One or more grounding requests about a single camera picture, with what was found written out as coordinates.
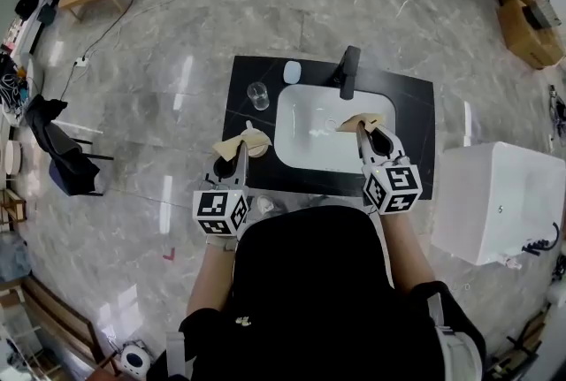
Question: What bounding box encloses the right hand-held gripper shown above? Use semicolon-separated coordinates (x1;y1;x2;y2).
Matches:
356;121;425;217

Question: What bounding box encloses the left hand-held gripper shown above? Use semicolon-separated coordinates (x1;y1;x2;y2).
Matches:
192;140;251;237

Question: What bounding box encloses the person's right forearm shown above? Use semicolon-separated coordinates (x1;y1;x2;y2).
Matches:
379;206;438;295

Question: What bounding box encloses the person's left forearm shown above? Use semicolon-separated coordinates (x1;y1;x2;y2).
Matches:
185;234;239;319

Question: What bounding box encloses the black sink counter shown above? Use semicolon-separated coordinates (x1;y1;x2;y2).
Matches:
221;55;437;201

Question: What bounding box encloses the person's white shoe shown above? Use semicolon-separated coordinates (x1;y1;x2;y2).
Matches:
256;195;278;217

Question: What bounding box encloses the white sink basin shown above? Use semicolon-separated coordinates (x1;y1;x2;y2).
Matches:
273;83;397;175

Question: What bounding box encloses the clear drinking glass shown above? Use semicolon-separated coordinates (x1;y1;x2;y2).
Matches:
246;80;272;112

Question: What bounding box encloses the black faucet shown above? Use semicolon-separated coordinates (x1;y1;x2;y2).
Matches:
333;44;362;102

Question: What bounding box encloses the white rectangular cabinet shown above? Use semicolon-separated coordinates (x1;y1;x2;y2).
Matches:
430;141;566;266

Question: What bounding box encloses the black chair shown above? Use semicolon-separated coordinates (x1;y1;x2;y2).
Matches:
47;122;115;198

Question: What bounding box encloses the person's black shirt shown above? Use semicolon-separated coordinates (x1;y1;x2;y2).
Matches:
147;205;487;381

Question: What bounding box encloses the large cardboard box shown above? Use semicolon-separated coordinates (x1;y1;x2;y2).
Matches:
496;0;565;72

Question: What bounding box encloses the white round appliance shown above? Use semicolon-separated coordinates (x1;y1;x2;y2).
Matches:
119;343;150;379

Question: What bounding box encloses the white round stool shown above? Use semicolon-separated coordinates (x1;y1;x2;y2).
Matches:
0;140;24;178

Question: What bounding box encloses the wooden shelf rack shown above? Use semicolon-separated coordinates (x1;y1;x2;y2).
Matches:
0;187;27;232

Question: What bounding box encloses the grey blue cloth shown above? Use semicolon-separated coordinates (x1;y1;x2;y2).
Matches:
0;232;33;284

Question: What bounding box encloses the dark waste bin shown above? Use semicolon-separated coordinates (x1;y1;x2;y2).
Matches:
36;3;57;27

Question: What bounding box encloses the black backpack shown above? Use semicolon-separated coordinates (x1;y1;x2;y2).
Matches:
14;0;41;21

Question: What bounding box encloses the black floor cable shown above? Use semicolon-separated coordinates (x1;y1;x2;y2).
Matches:
58;0;143;101

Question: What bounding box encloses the black hose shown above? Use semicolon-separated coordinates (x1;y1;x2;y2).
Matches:
521;221;562;255

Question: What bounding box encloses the grey harness strap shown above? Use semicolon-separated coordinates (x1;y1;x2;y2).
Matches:
425;293;486;381
164;330;187;381

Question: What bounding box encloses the wire basket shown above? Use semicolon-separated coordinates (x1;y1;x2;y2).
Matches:
521;0;563;31

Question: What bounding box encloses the wooden frame furniture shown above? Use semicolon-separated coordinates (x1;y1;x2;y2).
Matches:
20;276;121;377

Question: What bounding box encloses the tangle of cables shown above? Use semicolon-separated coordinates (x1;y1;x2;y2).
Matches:
0;55;28;116

